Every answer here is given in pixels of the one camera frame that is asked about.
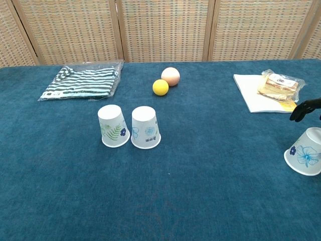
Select paper cup with large blue flower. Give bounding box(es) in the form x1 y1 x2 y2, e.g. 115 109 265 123
283 127 321 177

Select pink orange ball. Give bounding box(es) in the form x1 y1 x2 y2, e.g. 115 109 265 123
160 67 181 87

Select white and yellow booklet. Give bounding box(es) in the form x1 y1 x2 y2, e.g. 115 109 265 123
233 73 299 113

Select woven bamboo screen panel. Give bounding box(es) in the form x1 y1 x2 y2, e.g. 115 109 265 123
115 0 216 63
207 0 321 62
11 0 129 66
300 15 321 60
0 0 40 68

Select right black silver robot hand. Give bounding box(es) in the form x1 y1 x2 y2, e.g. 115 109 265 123
289 97 321 123

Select striped shirt in plastic bag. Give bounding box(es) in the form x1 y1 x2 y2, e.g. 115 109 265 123
37 59 124 102

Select paper cup with green fern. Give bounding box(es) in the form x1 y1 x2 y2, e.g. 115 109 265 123
97 104 130 148

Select paper cup with black text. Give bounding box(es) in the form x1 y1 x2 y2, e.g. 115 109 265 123
130 105 162 150

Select wrapped sandwich bread packet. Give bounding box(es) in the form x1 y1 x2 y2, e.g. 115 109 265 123
257 69 306 103

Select blue carpet table mat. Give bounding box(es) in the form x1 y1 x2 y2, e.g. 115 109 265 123
0 59 321 241

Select yellow ball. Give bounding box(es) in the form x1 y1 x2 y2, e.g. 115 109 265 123
152 79 170 96

